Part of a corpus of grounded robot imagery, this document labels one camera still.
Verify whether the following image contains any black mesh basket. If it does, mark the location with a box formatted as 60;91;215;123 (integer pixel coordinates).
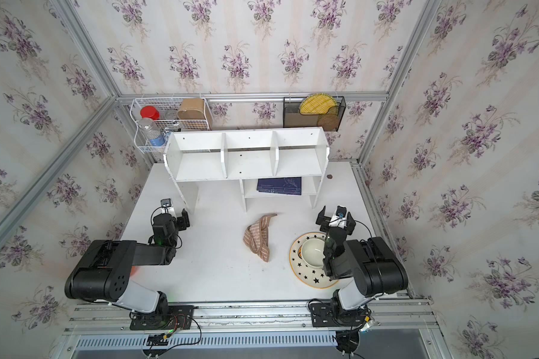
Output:
282;96;347;131

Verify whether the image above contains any aluminium mounting rail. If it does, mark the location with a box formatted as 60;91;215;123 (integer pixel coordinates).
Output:
62;299;440;335

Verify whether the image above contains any white wire basket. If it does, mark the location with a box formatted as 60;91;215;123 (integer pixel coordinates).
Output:
129;97;200;154

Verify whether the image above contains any yellow round woven mat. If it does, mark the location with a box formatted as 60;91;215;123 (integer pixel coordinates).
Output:
299;94;337;115

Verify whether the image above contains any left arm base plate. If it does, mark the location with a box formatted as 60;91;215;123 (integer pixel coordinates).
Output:
130;305;196;331

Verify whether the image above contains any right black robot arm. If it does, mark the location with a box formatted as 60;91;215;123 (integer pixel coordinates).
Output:
308;206;409;328

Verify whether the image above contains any cream ceramic bowl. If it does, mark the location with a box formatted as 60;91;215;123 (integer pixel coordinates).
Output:
298;238;325;269

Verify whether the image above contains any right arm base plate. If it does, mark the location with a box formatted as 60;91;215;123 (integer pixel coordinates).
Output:
307;299;371;328

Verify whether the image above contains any brown cardboard box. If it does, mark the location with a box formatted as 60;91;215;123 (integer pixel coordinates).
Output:
177;98;213;131

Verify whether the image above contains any clear plastic water bottle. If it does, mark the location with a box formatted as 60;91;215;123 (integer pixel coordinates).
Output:
139;118;166;147

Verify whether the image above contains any white wooden bookshelf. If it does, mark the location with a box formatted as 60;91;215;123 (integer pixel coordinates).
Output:
163;127;330;212

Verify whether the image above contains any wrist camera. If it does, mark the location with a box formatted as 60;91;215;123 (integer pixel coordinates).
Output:
331;206;347;226
160;198;175;217

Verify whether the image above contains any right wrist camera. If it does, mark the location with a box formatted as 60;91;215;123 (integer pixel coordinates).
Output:
331;206;347;226

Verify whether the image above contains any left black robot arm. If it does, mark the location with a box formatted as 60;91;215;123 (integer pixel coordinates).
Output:
64;204;193;331

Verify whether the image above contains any brown striped cloth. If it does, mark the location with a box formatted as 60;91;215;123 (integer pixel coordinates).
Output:
243;213;277;263

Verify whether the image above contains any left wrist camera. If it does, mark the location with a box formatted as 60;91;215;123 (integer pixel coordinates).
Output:
160;198;175;217

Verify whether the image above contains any star patterned plate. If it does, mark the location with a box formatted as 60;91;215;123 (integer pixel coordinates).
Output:
289;232;338;289

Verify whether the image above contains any brown round coaster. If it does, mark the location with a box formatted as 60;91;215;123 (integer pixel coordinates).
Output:
316;114;341;132

